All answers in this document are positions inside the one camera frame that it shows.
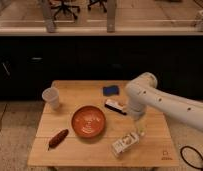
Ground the white carton bottle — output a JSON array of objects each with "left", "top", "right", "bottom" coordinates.
[{"left": 111, "top": 132, "right": 140, "bottom": 157}]

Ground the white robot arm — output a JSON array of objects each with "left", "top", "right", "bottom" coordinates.
[{"left": 125, "top": 72, "right": 203, "bottom": 132}]

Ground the blue sponge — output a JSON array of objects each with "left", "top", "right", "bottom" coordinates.
[{"left": 103, "top": 85, "right": 119, "bottom": 96}]

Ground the orange bowl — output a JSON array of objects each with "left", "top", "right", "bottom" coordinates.
[{"left": 71, "top": 106, "right": 106, "bottom": 138}]

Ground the wooden table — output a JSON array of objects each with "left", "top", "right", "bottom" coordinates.
[{"left": 28, "top": 80, "right": 178, "bottom": 168}]

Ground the brown sausage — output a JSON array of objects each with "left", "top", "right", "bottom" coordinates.
[{"left": 48, "top": 129, "right": 69, "bottom": 149}]

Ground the translucent plastic cup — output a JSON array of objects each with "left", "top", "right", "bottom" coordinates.
[{"left": 42, "top": 87, "right": 60, "bottom": 109}]

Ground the black office chair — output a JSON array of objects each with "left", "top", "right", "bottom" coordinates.
[
  {"left": 87, "top": 0, "right": 108, "bottom": 14},
  {"left": 49, "top": 0, "right": 80, "bottom": 20}
]

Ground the black cable on floor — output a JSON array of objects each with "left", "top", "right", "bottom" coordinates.
[{"left": 179, "top": 145, "right": 203, "bottom": 171}]

